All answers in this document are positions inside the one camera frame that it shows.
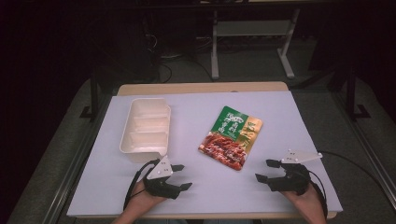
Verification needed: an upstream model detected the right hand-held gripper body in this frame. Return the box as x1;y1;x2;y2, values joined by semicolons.
266;148;323;197

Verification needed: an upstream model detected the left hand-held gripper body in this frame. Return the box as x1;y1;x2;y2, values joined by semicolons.
142;155;182;201

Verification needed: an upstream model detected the person's right hand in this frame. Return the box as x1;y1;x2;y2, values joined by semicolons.
279;184;325;217

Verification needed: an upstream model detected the person's left hand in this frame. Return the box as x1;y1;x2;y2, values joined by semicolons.
123;178;167;217

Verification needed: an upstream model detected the pale lilac table mat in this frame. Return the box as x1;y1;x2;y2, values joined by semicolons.
66;91;344;218

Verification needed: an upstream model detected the white plastic divided container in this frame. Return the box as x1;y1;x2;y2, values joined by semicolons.
119;97;172;163

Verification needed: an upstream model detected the green and red food packet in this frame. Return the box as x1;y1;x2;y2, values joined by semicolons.
197;105;264;172

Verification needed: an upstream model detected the wooden table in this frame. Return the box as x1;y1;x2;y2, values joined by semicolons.
74;81;339;220

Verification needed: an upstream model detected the black metal stand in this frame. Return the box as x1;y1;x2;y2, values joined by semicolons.
79;70;101;123
345;63;372;121

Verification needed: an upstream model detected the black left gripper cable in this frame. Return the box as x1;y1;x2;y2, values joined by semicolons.
122;159;161;212

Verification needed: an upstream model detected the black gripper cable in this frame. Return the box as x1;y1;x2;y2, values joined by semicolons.
122;159;161;212
318;150;396;203

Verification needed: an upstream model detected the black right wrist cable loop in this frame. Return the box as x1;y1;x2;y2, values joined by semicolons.
307;169;329;220

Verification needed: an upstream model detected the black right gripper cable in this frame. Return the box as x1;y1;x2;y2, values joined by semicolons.
318;150;396;203

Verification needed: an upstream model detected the metal floor rail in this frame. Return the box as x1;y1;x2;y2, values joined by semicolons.
41;92;114;224
330;91;396;204

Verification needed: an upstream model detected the black floor cable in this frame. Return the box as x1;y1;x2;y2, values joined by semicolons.
157;60;174;84

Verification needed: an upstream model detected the white metal desk frame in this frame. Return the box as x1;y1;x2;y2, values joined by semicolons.
210;8;302;80

